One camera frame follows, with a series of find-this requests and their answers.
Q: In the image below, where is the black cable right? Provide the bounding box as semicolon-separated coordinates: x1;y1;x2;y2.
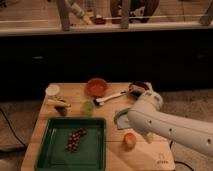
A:
168;139;196;171

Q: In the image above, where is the yellow banana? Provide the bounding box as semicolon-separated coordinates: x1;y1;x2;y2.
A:
46;99;71;107

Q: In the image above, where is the orange bowl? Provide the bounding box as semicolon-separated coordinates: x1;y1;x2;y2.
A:
85;78;108;97

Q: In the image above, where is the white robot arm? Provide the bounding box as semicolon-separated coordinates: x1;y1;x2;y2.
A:
127;90;213;157

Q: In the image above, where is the black cable left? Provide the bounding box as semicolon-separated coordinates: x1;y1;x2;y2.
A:
0;108;28;154

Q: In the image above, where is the green plastic tray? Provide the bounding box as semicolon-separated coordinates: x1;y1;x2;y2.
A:
34;118;106;171

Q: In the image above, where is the grey cloth square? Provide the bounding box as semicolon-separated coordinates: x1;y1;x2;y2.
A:
116;115;131;130

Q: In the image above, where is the dark red grapes bunch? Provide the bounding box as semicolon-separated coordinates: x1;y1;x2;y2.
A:
65;128;87;152

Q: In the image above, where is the small brown cup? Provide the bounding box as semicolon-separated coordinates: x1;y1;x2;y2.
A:
55;106;67;116

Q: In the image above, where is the dark bowl with food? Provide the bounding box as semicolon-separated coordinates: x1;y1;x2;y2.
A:
129;81;149;98

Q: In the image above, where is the black cable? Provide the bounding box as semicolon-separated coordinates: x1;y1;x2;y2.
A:
168;139;196;171
0;108;28;154

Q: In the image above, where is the green cucumber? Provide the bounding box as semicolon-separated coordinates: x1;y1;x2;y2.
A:
114;108;130;121

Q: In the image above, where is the orange apple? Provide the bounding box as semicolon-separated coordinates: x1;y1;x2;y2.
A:
124;133;136;148

